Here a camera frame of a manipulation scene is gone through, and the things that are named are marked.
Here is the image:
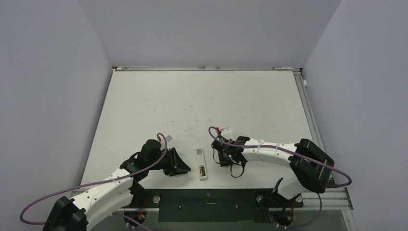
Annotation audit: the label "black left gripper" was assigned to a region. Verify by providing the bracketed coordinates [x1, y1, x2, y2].
[148, 148, 190, 176]

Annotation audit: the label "white remote control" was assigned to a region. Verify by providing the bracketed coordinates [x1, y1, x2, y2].
[196, 149, 208, 180]

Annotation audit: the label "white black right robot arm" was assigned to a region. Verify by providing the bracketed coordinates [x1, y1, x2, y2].
[211, 134, 334, 206]

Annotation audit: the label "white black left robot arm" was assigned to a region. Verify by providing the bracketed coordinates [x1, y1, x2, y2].
[43, 140, 191, 231]

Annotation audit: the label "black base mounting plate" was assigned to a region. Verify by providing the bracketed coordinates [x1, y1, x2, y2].
[124, 189, 304, 223]

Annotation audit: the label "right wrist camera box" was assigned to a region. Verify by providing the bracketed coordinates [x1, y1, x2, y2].
[216, 127, 233, 134]

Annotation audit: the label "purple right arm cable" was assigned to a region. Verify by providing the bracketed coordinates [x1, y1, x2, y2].
[208, 126, 353, 229]

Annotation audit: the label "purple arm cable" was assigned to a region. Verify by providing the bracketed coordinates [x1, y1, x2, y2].
[208, 126, 353, 229]
[19, 133, 168, 231]

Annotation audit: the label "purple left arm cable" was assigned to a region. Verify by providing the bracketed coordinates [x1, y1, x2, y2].
[19, 133, 168, 231]

